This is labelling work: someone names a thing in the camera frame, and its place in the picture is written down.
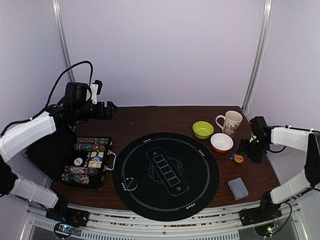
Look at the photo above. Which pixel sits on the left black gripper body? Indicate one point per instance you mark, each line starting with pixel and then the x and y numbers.
pixel 96 114

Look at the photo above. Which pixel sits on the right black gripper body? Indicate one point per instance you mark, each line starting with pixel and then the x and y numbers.
pixel 244 148

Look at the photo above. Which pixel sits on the blue small blind button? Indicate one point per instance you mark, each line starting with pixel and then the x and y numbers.
pixel 233 156

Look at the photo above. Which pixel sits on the orange big blind button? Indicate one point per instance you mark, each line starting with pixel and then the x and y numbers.
pixel 238 158

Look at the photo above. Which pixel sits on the poker chip row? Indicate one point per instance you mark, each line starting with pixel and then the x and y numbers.
pixel 75 178
pixel 78 170
pixel 93 140
pixel 90 147

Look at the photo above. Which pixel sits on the clear acrylic dealer puck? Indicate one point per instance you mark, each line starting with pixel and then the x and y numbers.
pixel 130 184

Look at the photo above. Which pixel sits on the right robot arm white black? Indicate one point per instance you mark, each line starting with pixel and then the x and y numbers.
pixel 300 155

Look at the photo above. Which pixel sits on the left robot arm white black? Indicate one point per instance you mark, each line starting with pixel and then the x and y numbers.
pixel 66 113

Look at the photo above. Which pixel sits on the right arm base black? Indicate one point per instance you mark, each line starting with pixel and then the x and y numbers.
pixel 266 211

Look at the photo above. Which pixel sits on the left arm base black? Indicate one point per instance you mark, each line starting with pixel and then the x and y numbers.
pixel 67 215

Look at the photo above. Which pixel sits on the white orange bowl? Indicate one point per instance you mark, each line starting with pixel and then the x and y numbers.
pixel 221 142

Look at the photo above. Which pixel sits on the white decorated mug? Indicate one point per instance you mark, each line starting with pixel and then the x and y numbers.
pixel 231 122

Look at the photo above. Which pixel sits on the grey playing card deck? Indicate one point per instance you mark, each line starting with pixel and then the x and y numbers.
pixel 238 188

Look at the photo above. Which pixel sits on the green bowl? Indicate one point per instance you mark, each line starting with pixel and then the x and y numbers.
pixel 202 129

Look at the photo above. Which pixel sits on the boxed playing card deck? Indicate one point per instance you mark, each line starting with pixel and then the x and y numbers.
pixel 94 159

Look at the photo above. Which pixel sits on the black poker chip case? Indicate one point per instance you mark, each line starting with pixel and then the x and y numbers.
pixel 53 152

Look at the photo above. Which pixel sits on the white dealer button in case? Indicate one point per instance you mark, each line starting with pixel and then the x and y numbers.
pixel 78 161

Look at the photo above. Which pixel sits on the right circuit board with LEDs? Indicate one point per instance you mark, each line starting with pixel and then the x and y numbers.
pixel 266 231

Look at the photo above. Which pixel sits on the circuit board with leds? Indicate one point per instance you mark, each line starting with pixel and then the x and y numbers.
pixel 62 230
pixel 266 231

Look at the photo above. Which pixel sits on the black round poker mat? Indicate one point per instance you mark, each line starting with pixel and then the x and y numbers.
pixel 177 176

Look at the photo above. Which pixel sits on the left circuit board with LEDs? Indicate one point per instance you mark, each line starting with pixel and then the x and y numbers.
pixel 62 230

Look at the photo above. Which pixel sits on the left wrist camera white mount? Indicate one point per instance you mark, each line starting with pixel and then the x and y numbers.
pixel 94 90

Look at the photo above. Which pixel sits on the front aluminium rail frame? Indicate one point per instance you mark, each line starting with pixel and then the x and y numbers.
pixel 212 223

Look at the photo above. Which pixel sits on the right aluminium frame post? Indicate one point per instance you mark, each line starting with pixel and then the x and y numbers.
pixel 260 50

